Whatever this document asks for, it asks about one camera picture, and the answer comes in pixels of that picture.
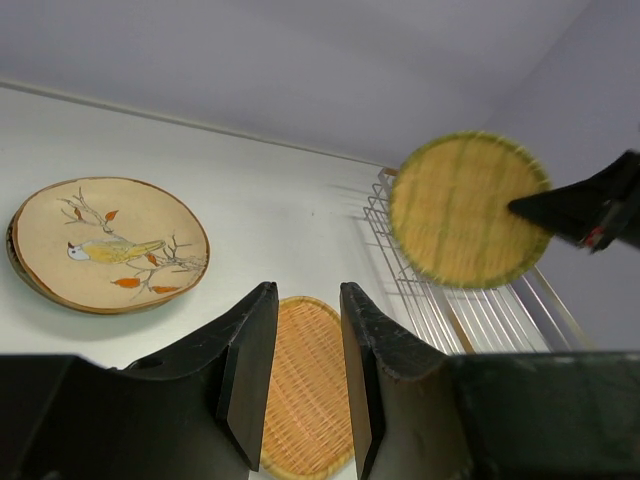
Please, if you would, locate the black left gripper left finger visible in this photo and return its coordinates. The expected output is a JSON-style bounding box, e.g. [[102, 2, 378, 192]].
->
[[1, 282, 278, 479]]

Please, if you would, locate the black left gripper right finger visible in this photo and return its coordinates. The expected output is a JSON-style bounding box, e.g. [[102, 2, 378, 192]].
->
[[340, 282, 639, 479]]

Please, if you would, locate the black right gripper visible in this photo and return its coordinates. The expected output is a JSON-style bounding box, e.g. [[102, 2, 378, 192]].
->
[[508, 150, 639, 253]]

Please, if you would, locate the small orange woven tray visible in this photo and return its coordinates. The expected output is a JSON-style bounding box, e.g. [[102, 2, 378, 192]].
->
[[260, 296, 354, 479]]

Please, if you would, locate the green-rimmed round woven tray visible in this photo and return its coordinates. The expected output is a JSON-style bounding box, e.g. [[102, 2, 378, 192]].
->
[[389, 131, 551, 289]]

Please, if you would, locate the beige ceramic bird plate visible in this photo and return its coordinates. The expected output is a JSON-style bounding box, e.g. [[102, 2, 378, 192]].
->
[[15, 177, 211, 308]]

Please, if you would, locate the wire dish rack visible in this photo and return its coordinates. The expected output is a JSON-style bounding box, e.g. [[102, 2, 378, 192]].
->
[[362, 168, 595, 354]]

